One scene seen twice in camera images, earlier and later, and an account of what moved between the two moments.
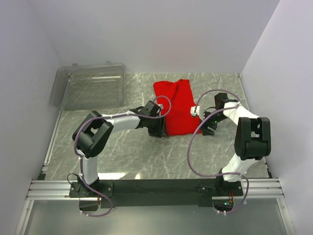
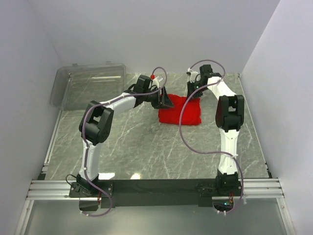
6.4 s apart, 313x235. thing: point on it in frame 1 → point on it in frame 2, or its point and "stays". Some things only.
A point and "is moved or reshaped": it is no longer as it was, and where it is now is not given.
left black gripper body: (156, 126) → (155, 99)
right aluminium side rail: (289, 227) stays
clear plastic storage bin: (89, 86) stays
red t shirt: (179, 121) is moved or reshaped
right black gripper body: (212, 122) → (194, 86)
